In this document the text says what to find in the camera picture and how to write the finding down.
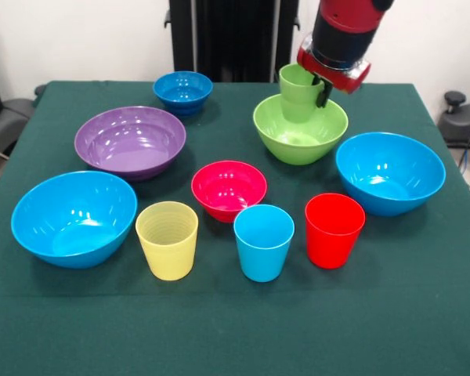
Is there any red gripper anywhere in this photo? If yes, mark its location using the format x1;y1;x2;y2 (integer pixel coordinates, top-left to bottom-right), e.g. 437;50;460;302
296;33;372;109

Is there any green bowl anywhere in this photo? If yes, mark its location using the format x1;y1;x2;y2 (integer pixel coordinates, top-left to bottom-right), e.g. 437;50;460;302
252;92;349;166

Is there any large light blue bowl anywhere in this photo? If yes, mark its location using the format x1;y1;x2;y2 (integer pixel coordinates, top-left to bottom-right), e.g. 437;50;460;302
334;132;447;218
10;170;139;269

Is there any purple bowl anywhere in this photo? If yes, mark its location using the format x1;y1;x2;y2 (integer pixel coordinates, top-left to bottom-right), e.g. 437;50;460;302
74;105;187;182

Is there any pink bowl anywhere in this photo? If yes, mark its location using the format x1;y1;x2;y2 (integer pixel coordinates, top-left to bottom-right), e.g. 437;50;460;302
190;160;269;224

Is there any small dark blue bowl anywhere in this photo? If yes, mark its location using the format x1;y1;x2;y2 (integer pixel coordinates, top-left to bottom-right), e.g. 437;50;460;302
153;70;214;118

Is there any red cup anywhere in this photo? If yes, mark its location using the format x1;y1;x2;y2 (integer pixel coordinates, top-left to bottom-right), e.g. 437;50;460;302
305;193;367;270

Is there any light blue cup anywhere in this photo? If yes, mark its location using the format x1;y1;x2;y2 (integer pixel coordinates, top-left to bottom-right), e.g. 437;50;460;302
233;204;295;283

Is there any yellow cup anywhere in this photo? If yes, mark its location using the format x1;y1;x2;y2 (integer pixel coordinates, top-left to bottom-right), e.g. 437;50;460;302
135;201;200;281

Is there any dark green tablecloth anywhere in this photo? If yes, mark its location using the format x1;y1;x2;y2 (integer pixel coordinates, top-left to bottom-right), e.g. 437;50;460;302
0;80;470;376

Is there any grey pedestal foot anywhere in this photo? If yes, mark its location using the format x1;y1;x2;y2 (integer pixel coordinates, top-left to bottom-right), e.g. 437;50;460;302
0;97;37;157
437;90;470;144

